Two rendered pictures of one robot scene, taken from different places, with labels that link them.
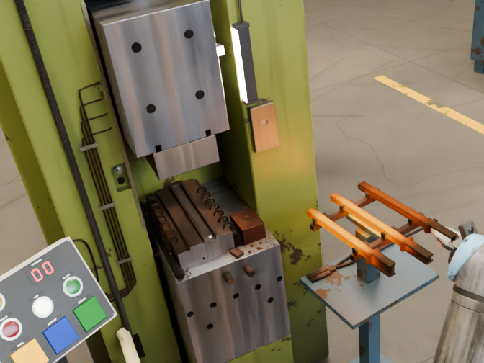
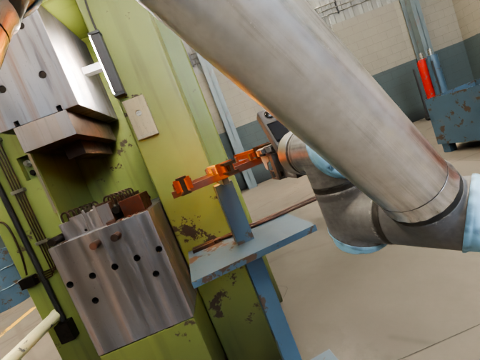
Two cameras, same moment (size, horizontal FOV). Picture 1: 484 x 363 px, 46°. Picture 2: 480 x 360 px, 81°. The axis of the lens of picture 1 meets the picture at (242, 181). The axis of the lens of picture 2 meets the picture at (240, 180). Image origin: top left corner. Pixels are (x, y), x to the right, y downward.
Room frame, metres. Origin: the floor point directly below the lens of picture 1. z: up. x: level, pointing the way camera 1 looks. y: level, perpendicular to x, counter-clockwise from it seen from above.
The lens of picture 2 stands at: (0.67, -0.71, 1.00)
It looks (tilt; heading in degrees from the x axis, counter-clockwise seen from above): 6 degrees down; 16
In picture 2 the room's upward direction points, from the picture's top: 21 degrees counter-clockwise
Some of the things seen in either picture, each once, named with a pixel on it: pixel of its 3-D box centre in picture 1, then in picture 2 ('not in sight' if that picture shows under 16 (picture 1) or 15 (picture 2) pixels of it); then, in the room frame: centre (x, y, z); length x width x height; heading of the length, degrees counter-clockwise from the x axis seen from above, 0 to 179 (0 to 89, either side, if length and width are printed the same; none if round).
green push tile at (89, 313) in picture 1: (89, 313); not in sight; (1.25, 0.50, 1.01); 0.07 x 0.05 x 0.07; 134
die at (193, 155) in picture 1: (168, 132); (73, 135); (1.73, 0.22, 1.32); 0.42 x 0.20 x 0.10; 19
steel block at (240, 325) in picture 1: (211, 266); (142, 257); (1.76, 0.17, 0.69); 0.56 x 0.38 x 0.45; 19
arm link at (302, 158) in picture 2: not in sight; (325, 150); (1.16, -0.73, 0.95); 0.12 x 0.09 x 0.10; 26
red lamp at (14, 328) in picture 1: (11, 329); not in sight; (1.15, 0.68, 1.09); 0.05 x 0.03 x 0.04; 109
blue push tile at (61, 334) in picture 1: (60, 335); not in sight; (1.18, 0.57, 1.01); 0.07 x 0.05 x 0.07; 134
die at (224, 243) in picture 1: (187, 218); (107, 210); (1.73, 0.22, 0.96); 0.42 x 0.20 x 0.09; 19
